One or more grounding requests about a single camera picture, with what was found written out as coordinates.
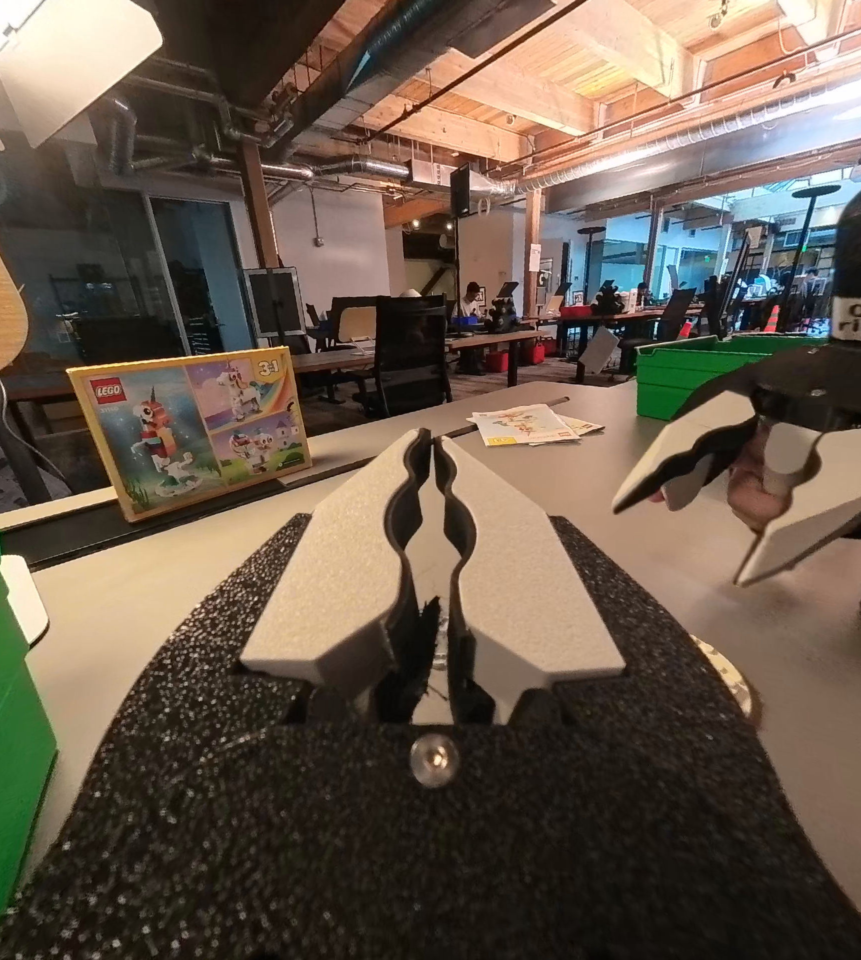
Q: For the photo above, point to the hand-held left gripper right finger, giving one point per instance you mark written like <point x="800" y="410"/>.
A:
<point x="535" y="592"/>

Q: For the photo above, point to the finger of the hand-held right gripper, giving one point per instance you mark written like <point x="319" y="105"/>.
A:
<point x="678" y="450"/>
<point x="828" y="495"/>

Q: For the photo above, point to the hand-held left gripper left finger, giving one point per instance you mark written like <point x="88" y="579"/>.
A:
<point x="318" y="592"/>

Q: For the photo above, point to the lego instruction booklet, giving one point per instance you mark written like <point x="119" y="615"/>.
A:
<point x="520" y="426"/>
<point x="588" y="426"/>

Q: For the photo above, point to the yellow lego set box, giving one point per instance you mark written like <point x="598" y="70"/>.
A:
<point x="175" y="427"/>

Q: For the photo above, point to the person's right hand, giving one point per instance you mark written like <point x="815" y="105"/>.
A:
<point x="749" y="487"/>

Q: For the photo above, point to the stack of green trays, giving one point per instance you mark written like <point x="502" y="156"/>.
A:
<point x="670" y="375"/>

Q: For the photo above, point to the orange traffic cone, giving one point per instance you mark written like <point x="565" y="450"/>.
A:
<point x="772" y="321"/>

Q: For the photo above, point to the red storage bin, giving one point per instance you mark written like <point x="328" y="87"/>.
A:
<point x="539" y="354"/>
<point x="502" y="361"/>

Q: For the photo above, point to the black office chair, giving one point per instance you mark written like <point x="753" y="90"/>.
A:
<point x="412" y="345"/>

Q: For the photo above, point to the dark screen on stand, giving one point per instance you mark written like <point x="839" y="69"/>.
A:
<point x="273" y="300"/>

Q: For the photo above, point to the black hanging speaker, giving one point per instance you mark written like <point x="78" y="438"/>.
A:
<point x="460" y="191"/>

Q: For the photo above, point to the white studio light panel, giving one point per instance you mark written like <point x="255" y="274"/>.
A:
<point x="78" y="52"/>

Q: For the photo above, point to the silver ventilation duct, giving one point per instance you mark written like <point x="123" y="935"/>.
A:
<point x="355" y="169"/>

